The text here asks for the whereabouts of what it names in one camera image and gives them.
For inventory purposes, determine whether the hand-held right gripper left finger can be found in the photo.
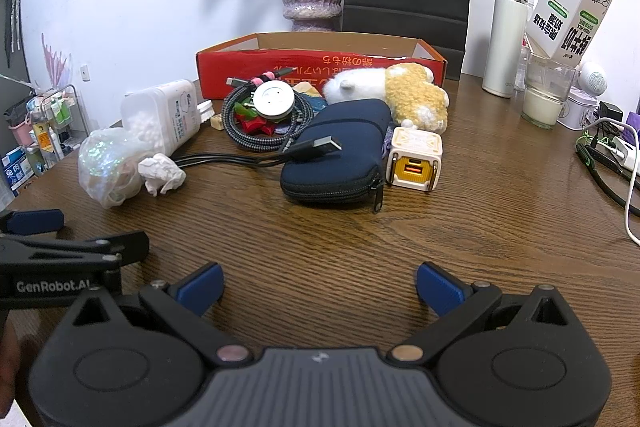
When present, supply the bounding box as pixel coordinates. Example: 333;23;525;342
70;261;254;369

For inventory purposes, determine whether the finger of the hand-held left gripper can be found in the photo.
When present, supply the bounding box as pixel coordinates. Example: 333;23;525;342
0;231;150;266
0;208;65;234

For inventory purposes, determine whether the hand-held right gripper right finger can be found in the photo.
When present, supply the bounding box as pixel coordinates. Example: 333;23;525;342
387;261;572;369

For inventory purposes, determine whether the iridescent plastic bag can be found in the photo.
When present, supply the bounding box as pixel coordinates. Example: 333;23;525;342
77;127;151;209

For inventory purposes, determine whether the white tissue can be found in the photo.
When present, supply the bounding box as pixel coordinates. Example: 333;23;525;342
138;153;187;196

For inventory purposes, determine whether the thin black cable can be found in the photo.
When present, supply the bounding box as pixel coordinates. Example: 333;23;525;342
172;152;288;171

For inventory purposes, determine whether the cream cube charger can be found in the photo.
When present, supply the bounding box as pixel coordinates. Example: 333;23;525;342
385;126;445;186

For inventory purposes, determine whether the white cotton swab container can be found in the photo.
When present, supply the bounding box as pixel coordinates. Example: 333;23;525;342
120;79;202;155

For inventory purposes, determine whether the navy zip pouch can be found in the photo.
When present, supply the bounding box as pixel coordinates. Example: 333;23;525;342
280;98;394;214

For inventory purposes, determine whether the grey braided cable coil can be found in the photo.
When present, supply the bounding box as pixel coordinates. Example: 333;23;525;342
221;66;344;156

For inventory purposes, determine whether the red and green wrapper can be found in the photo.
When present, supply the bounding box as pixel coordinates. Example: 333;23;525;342
235;102;281;135

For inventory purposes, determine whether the white and yellow plush toy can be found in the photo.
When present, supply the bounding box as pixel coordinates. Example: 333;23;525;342
322;63;451;132

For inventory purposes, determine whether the round white device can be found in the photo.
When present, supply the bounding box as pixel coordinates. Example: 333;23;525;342
248;79;296;124

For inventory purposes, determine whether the beige and blue packet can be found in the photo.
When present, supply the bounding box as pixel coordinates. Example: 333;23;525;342
292;81;326;112

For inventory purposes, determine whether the red cardboard box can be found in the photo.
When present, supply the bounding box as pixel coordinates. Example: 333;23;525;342
196;32;448;101

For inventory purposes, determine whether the person's left forearm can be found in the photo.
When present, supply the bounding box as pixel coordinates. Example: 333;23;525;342
0;319;22;427

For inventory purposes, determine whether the wooden desktop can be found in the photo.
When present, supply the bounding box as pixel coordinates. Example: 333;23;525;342
0;72;640;427

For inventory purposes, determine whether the blue and white carton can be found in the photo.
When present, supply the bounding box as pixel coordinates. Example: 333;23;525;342
0;147;36;202

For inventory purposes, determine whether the metal storage cart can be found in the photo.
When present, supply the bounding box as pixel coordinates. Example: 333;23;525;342
5;84;83;188

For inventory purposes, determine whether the pink feather decoration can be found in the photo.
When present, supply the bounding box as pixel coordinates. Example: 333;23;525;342
41;33;73;88

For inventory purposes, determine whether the dark grey panel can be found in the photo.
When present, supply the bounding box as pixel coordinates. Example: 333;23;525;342
0;0;31;80

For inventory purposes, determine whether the glass of milk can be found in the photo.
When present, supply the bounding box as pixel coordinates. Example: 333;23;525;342
521;52;581;130

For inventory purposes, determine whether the white tin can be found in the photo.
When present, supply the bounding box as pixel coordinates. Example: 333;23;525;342
557;87;601;130

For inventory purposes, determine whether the white power strip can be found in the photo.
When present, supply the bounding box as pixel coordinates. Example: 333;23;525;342
597;134;640;172

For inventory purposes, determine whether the black adapter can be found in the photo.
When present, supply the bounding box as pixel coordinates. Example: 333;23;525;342
597;102;625;124

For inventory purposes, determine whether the white thermos bottle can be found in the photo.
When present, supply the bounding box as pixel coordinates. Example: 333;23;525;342
481;0;529;98

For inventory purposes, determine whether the round white speaker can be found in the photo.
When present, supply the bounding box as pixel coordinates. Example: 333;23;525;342
577;61;610;96

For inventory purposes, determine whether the clear plastic water bottle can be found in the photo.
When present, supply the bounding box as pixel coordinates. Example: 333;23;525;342
515;0;537;94

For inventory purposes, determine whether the black and green cable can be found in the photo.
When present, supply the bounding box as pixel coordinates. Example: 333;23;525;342
575;132;640;210

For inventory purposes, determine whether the white cable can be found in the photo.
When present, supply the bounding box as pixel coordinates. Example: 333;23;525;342
582;117;640;245

